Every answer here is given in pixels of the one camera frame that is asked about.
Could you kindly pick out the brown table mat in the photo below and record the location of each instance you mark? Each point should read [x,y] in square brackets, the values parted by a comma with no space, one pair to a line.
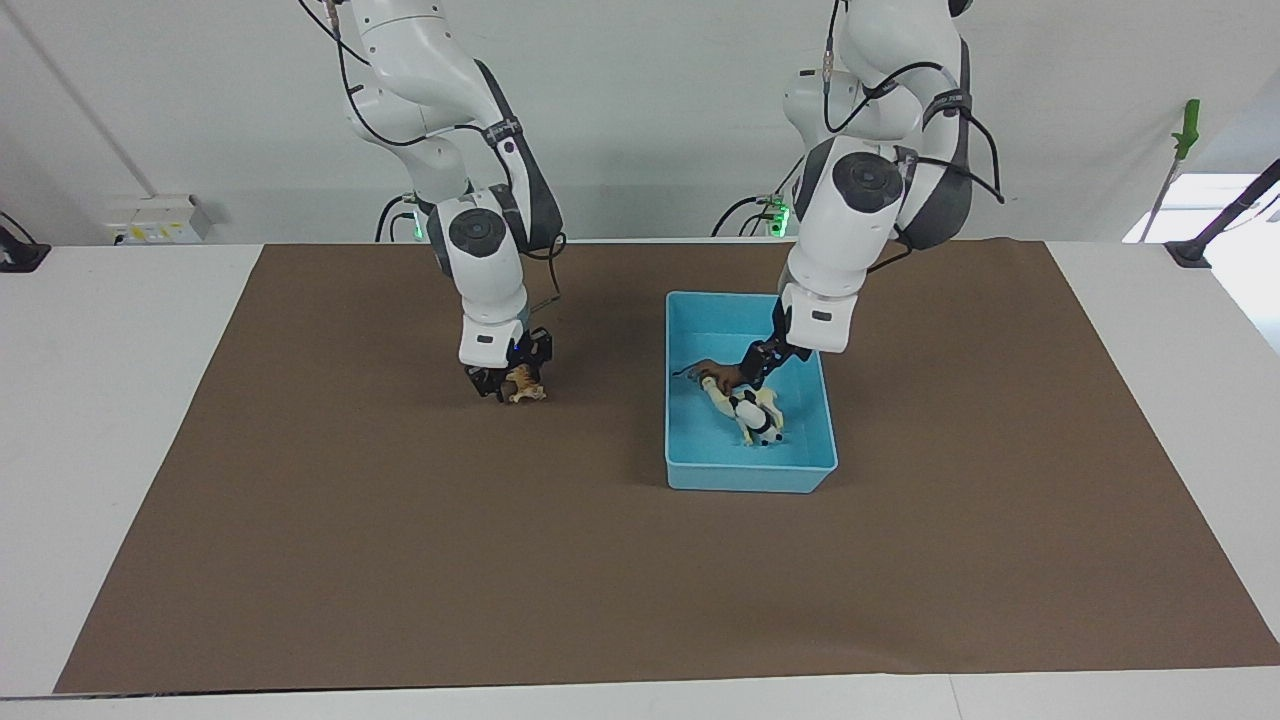
[560,580]

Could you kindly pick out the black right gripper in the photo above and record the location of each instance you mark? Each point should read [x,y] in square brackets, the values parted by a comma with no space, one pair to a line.
[535,345]

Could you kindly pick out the brown lion toy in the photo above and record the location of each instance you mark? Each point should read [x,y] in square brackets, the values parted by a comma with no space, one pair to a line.
[715,372]

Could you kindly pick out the black table clamp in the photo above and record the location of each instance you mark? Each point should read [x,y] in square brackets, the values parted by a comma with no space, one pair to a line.
[20,255]

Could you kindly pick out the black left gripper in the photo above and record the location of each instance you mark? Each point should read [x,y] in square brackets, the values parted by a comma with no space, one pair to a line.
[775,350]

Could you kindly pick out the black white panda toy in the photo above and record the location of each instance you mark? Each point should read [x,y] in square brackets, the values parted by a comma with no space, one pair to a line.
[752,412]

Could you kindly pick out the black angled stand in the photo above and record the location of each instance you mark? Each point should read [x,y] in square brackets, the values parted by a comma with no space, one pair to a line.
[1195,250]

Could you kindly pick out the cream llama toy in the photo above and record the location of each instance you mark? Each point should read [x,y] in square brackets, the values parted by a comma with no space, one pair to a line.
[717,395]

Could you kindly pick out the orange striped tiger toy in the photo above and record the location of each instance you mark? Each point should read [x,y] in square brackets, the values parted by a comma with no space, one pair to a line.
[522,383]

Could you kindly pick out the light blue storage box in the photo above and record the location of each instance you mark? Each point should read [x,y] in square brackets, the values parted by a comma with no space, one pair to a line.
[700,450]

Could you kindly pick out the white wall socket box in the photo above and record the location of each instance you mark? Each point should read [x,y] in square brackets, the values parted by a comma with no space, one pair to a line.
[160,220]

